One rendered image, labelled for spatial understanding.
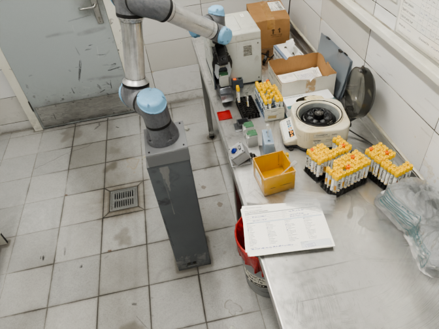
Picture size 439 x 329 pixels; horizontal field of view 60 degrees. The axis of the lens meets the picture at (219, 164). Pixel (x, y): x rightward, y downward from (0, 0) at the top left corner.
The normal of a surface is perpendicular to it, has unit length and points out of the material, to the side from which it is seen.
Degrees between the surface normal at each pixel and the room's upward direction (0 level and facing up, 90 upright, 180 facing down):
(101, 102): 90
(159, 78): 90
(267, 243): 1
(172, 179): 90
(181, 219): 90
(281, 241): 0
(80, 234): 0
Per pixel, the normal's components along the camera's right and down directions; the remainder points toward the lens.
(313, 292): -0.10, -0.72
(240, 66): 0.18, 0.66
